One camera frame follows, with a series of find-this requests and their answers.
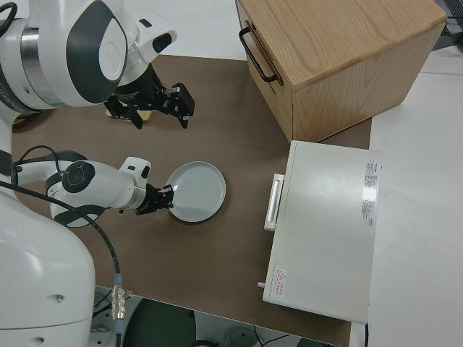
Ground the gray plate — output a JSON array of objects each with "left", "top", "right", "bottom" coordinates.
[{"left": 166, "top": 160, "right": 227, "bottom": 224}]

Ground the black cabinet handle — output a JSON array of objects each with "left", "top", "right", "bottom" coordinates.
[{"left": 238, "top": 27, "right": 279, "bottom": 83}]

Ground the wooden mug tree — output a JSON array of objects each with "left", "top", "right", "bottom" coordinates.
[{"left": 106, "top": 106, "right": 153, "bottom": 124}]

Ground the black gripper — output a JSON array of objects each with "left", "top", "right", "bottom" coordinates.
[
  {"left": 103, "top": 70, "right": 196, "bottom": 130},
  {"left": 135, "top": 183, "right": 174, "bottom": 216}
]

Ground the wooden drawer cabinet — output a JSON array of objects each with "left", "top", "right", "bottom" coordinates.
[{"left": 235, "top": 0, "right": 449, "bottom": 143}]

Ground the brown table mat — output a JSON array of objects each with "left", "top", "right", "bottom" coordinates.
[{"left": 10, "top": 53, "right": 373, "bottom": 347}]

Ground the cream toaster oven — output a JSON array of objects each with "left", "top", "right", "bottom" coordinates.
[{"left": 262, "top": 140, "right": 383, "bottom": 325}]

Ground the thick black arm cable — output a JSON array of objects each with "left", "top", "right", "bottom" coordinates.
[{"left": 0, "top": 182, "right": 127, "bottom": 347}]

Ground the black background rack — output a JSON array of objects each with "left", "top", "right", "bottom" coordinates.
[{"left": 433, "top": 0, "right": 463, "bottom": 55}]

